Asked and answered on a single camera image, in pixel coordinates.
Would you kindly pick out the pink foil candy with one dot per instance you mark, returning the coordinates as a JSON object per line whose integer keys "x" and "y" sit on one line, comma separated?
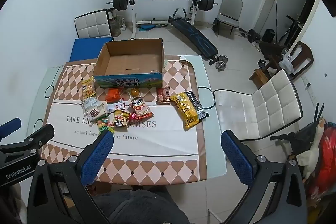
{"x": 132, "y": 117}

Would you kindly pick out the white quilted chair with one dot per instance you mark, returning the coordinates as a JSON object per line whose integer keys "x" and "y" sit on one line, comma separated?
{"x": 92, "y": 24}
{"x": 262, "y": 106}

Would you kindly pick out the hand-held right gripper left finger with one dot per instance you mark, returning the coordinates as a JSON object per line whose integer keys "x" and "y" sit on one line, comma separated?
{"x": 97, "y": 158}

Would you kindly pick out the dark wooden chair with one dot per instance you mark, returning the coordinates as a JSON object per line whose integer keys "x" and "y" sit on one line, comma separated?
{"x": 303, "y": 54}

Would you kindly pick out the white plush goose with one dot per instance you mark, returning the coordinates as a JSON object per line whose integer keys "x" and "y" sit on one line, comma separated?
{"x": 312, "y": 153}

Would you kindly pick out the large yellow snack bag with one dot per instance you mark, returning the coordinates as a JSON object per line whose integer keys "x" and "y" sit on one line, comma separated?
{"x": 185, "y": 112}

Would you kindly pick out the blue floor disc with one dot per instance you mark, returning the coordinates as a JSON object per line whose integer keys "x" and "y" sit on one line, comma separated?
{"x": 147, "y": 27}

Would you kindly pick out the black sit-up bench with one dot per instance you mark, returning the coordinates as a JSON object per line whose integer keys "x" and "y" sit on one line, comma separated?
{"x": 195, "y": 37}

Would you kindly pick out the orange round snack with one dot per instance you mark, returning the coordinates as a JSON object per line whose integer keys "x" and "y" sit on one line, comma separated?
{"x": 135, "y": 92}

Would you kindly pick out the orange snack packet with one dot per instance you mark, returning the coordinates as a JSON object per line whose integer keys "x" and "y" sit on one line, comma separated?
{"x": 114, "y": 94}

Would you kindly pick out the chrome dumbbell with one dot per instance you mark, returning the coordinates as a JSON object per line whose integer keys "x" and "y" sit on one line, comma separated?
{"x": 221, "y": 61}

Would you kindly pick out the white barbell rack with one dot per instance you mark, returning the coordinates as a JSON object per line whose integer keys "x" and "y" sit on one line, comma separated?
{"x": 132, "y": 16}

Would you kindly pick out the yellow panda snack packet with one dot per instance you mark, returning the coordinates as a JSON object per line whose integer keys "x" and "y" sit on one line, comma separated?
{"x": 120, "y": 119}

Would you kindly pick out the black weight plate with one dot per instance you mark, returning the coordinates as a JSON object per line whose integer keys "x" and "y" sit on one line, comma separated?
{"x": 215, "y": 25}

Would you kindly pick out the red white panda snack packet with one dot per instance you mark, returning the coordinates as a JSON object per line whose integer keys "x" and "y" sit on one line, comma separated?
{"x": 140, "y": 108}

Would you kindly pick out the white plastic bag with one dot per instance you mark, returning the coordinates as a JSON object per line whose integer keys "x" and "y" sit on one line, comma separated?
{"x": 286, "y": 63}

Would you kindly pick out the black speaker box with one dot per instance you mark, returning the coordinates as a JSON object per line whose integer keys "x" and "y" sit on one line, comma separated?
{"x": 268, "y": 34}

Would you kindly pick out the black dumbbell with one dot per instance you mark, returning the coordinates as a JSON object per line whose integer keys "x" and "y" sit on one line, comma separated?
{"x": 252, "y": 35}

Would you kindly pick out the grey padded chair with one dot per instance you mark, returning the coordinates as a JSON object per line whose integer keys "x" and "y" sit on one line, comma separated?
{"x": 231, "y": 10}

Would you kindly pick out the person's dark fleece clothing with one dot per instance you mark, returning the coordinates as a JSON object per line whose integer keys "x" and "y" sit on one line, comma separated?
{"x": 139, "y": 207}

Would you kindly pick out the checkered printed tablecloth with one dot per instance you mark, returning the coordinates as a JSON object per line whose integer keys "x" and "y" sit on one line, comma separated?
{"x": 157, "y": 134}

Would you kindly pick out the chocolate stick cookie pack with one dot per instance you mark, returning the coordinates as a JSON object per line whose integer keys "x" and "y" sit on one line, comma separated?
{"x": 97, "y": 111}

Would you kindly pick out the colourful candy packet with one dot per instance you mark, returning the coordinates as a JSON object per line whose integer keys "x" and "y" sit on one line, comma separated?
{"x": 103, "y": 124}

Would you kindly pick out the red bag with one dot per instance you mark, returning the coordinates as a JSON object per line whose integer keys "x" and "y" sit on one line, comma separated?
{"x": 325, "y": 161}

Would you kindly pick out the small wooden stool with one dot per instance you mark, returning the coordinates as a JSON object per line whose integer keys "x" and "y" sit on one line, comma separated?
{"x": 259, "y": 75}

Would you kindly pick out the brown red snack packet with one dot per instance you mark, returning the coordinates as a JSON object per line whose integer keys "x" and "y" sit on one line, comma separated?
{"x": 163, "y": 95}

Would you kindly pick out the cardboard box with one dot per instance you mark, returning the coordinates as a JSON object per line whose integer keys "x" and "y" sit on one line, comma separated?
{"x": 131, "y": 64}

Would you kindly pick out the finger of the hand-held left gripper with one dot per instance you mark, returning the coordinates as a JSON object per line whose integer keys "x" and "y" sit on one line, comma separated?
{"x": 11, "y": 124}
{"x": 42, "y": 133}

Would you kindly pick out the clear water jug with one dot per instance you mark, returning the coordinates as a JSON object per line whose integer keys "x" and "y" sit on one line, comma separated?
{"x": 115, "y": 26}

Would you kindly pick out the dark wooden bench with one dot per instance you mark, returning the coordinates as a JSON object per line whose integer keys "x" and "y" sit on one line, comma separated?
{"x": 273, "y": 49}

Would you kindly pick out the black router antennas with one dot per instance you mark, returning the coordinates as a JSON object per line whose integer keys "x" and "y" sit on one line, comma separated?
{"x": 319, "y": 111}

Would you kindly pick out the blue foam pad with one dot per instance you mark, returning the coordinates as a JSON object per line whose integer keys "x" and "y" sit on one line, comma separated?
{"x": 84, "y": 49}

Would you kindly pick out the black snack bag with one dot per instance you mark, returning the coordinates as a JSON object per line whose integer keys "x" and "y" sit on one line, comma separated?
{"x": 197, "y": 104}

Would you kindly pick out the black exercise machine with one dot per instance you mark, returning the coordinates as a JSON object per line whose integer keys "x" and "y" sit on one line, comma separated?
{"x": 290, "y": 29}

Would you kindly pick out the person's left forearm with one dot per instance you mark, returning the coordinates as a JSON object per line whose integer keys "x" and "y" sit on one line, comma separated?
{"x": 11, "y": 200}

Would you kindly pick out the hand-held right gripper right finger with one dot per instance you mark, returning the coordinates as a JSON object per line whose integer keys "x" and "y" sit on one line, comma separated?
{"x": 236, "y": 158}

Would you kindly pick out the small yellow snack packet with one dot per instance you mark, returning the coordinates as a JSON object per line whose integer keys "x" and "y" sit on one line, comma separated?
{"x": 88, "y": 88}

